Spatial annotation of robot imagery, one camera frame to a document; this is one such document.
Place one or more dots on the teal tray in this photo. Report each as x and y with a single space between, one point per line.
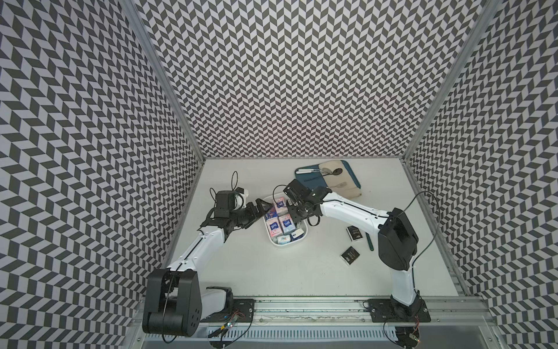
314 180

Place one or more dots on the blue Tempo pack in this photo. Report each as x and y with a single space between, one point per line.
299 233

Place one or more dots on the dark metal spoon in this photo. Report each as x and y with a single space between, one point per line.
326 172

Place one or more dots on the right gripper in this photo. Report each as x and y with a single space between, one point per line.
295 216

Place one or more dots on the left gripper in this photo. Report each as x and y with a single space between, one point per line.
254 215

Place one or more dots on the black tissue pack lower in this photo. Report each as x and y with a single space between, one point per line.
350 255

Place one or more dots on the aluminium front rail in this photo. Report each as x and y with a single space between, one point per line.
363 311

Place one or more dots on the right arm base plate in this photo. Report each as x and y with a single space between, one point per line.
389 310

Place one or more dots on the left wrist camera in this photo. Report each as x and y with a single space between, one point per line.
229 201

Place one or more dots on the purple tissue pack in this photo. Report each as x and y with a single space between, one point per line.
272 213

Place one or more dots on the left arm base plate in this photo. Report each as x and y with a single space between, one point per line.
244 306

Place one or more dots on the pale blue pink pack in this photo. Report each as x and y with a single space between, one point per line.
287 224

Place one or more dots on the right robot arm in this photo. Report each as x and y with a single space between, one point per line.
397 241

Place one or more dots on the white storage box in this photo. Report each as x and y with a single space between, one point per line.
303 225

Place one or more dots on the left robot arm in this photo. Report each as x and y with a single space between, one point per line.
175 303

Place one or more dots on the black tissue pack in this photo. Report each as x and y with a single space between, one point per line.
350 255
354 233

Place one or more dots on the beige cloth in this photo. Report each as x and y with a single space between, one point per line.
342 184

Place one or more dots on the white handled knife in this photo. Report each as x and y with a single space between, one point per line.
308 171

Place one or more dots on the light blue tissue pack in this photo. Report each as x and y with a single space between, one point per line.
284 239

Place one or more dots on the black tissue pack upper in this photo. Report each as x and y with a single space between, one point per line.
354 233

